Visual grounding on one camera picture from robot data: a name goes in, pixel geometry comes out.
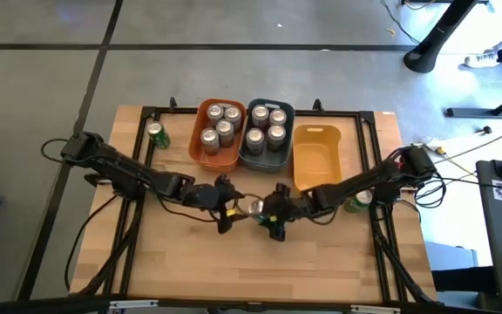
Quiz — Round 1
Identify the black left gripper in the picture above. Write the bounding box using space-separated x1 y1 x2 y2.
180 174 254 235

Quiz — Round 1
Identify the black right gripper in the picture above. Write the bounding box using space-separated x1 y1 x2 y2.
256 182 315 242

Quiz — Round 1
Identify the green Sprite soda can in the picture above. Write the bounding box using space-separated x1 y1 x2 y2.
343 188 374 215
246 199 266 219
146 120 172 150

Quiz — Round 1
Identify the yellow plastic bin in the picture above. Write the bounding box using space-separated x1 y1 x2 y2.
292 124 343 192

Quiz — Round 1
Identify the orange plastic bin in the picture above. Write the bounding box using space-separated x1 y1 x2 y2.
187 98 248 174

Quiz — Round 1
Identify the dark blue plastic bin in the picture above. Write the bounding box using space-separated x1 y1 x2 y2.
237 98 296 174

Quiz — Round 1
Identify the blue-grey box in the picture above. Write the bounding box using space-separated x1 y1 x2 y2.
424 241 479 268

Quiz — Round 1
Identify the black desk foot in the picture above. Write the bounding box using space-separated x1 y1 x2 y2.
445 85 502 119

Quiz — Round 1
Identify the black pole with foot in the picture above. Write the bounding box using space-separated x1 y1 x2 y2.
403 0 481 74

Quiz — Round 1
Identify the person's shoe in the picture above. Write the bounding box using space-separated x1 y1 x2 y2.
464 48 502 69

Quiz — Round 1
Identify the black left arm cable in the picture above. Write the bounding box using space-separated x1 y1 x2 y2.
157 195 220 223

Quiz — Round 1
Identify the black aluminium table frame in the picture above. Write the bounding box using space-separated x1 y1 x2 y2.
70 96 442 314

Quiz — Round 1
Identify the silver metal bracket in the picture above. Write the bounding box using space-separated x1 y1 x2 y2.
109 299 159 311
349 304 401 314

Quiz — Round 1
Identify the black cable bundle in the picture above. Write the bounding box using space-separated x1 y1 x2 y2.
413 172 449 209

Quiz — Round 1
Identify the black floor cable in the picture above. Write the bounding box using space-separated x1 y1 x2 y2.
64 193 119 292

